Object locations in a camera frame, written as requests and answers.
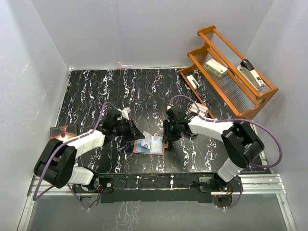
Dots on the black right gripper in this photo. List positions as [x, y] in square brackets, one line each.
[168, 136]

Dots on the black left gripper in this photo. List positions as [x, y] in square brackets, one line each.
[134, 132]

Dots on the silver credit card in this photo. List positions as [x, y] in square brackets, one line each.
[146, 142]
[156, 145]

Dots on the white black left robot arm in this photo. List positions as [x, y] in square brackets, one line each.
[56, 164]

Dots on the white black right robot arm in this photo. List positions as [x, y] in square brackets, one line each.
[240, 141]

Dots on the beige card tray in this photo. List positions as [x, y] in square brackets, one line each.
[189, 112]

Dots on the white card stack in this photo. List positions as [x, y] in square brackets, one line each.
[203, 110]

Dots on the small white stapler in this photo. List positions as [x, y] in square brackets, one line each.
[193, 82]

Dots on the orange wooden shelf rack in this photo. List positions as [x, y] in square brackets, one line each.
[241, 96]

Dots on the white staples box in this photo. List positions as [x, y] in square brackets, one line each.
[216, 68]

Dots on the black beige stapler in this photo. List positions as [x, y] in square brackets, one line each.
[249, 72]

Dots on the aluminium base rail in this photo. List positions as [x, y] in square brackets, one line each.
[161, 202]

